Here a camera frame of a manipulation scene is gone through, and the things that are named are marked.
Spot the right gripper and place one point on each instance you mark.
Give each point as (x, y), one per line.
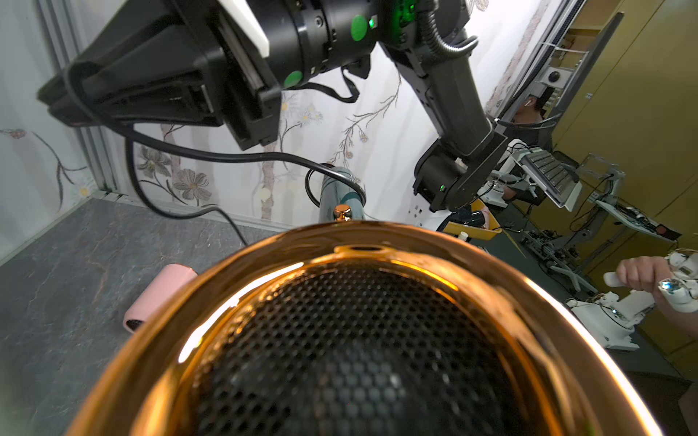
(195, 67)

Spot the pink hair dryer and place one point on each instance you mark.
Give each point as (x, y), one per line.
(163, 287)

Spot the dark green hair dryer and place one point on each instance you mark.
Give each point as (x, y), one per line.
(363, 328)

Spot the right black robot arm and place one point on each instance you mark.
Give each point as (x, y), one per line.
(426, 41)

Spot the operator bare hand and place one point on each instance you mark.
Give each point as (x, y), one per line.
(644, 273)

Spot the black monitor on stand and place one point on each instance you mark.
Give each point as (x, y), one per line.
(557, 71)

